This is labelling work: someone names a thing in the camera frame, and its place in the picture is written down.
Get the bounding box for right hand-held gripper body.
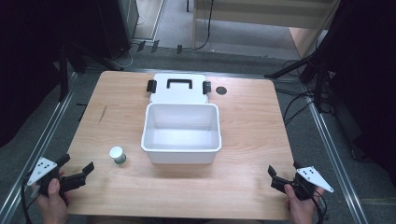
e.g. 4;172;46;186
270;166;334;201

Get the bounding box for white plastic storage box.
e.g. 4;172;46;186
140;102;223;165

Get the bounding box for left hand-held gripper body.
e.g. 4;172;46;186
27;157;87;196

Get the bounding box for person's right hand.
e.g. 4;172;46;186
284;184;325;224

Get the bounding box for light wooden shelf unit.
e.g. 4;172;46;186
191;0;341;59

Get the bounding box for person's left hand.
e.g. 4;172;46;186
34;169;73;224

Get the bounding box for black curtain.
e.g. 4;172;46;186
306;0;396;178
0;0;110;148

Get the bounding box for metal floor rail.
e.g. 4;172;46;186
303;90;371;224
0;72;78;224

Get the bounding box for black cabinet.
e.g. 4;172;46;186
94;0;140;60

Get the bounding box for black tripod stand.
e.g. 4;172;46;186
264;52;332;114

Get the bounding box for small white jar green label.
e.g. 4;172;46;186
108;146;128;165

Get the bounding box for white floor cable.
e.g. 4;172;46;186
106;41;141;71

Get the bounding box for black floor cables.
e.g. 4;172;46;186
274;59;334;127

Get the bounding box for white box lid black handle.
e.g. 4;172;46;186
146;73;212;105

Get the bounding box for black hanging cable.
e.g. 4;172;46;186
196;0;216;51

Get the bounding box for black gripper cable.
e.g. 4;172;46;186
20;178;40;224
311;188;329;224

